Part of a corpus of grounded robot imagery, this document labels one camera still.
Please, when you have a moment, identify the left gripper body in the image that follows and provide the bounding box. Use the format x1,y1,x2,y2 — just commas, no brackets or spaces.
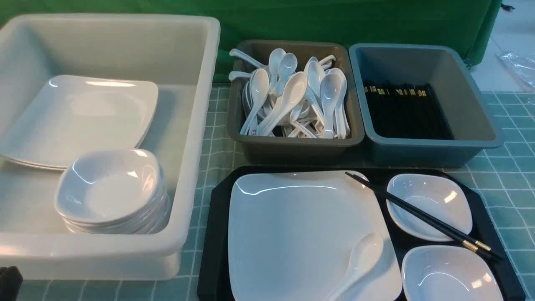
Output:
0,266,23,301

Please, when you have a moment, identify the large white square plate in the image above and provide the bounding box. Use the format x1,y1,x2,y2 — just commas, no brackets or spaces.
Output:
228,170,403,301

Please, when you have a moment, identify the white soup spoon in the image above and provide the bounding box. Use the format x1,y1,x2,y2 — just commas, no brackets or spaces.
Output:
323,232,384,301

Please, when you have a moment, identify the white bowl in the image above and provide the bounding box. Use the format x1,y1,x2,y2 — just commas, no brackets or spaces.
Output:
402,245,503,301
387,173,473,242

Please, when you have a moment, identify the white square plate in tub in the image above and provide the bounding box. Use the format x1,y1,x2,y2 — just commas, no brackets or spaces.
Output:
1,74,159,170

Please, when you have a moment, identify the stack of white bowls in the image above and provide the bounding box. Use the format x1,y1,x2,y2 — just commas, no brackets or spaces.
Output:
54,148,173,235

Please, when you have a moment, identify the large white plastic tub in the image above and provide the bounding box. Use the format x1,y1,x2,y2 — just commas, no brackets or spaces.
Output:
1,14,220,281

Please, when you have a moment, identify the white spoon in bin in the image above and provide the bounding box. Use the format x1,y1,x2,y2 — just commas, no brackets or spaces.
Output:
239,68,270,135

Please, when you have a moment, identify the brown spoon bin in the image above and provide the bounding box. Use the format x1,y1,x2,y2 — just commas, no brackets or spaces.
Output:
226,40,365,165

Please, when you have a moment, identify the white spoon bin centre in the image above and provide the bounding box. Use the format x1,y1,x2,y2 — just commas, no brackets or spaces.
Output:
258,71,308,136

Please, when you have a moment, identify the white spoon bin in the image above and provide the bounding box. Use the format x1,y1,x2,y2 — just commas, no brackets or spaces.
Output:
320,73,341,139
258,71,308,136

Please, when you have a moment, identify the white spoon bin right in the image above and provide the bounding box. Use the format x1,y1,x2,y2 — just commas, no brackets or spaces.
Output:
320,73,341,139

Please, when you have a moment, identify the pile of black chopsticks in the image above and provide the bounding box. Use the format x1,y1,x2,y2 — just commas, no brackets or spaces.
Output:
363,81,453,140

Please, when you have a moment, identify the blue-grey chopstick bin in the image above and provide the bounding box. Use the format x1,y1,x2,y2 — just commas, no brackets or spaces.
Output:
349,43,503,168

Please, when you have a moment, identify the black serving tray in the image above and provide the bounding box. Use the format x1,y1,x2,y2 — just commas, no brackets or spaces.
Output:
197,166,527,301

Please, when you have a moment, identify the checked green tablecloth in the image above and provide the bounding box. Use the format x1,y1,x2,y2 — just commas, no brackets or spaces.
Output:
18,84,535,301

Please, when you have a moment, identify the green backdrop cloth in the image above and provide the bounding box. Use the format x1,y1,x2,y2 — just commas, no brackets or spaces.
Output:
0,0,502,83

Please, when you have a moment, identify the clear plastic bag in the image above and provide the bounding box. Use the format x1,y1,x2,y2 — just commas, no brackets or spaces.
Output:
496,51,535,91

